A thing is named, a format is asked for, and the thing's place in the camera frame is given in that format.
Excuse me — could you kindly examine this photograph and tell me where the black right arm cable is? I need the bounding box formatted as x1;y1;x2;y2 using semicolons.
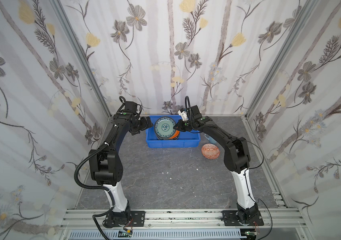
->
184;95;274;240

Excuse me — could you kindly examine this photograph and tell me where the orange plate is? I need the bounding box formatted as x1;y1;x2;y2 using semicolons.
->
168;130;180;140

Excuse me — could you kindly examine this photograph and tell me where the aluminium corner frame post right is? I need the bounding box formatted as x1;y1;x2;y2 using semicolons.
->
245;1;317;119

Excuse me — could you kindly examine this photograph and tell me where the aluminium corner frame post left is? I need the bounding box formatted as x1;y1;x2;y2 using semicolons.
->
49;0;111;119

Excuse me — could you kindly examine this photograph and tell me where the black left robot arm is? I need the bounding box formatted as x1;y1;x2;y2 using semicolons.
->
89;112;153;224

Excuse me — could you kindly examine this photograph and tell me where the blue plastic bin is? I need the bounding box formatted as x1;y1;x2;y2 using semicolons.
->
145;115;201;148

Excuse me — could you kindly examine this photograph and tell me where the light blue ceramic mug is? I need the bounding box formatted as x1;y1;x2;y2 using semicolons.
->
204;134;217;144

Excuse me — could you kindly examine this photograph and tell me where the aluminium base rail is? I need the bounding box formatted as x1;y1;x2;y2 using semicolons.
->
59;208;314;240

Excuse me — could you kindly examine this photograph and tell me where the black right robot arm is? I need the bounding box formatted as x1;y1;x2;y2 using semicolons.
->
174;106;264;226

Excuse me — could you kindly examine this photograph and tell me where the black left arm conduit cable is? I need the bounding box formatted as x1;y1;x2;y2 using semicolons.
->
74;142;117;240

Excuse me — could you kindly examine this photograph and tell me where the aluminium corner frame post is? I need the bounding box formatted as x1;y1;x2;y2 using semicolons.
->
245;1;317;119
49;0;111;119

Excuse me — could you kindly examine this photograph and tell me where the green blue floral plate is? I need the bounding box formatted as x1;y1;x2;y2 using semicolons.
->
154;117;176;140

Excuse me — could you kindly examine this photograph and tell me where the red patterned small bowl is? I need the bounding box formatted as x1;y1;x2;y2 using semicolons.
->
201;144;220;160

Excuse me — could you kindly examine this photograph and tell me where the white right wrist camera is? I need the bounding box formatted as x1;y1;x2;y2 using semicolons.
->
178;110;189;122

